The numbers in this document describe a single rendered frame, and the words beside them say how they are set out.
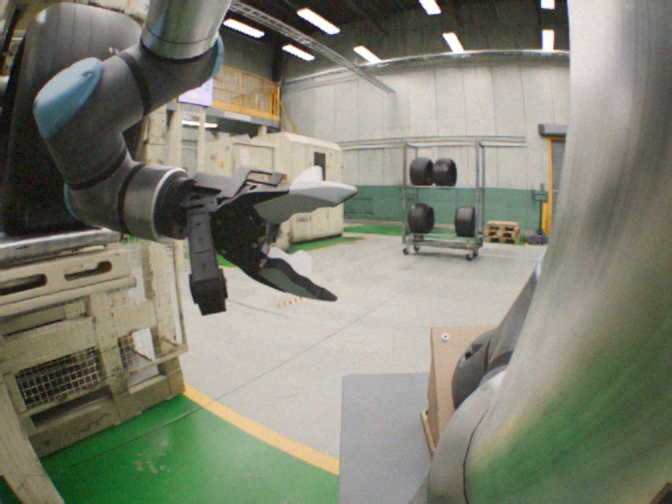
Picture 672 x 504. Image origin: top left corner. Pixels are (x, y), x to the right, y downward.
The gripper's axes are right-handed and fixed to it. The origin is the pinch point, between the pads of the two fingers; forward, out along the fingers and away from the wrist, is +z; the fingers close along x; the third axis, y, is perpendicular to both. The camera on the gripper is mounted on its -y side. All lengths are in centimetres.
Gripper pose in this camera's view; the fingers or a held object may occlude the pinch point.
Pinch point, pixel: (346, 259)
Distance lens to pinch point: 33.7
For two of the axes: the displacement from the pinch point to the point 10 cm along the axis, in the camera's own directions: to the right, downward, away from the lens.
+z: 9.7, 2.2, -0.6
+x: -1.1, 7.0, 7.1
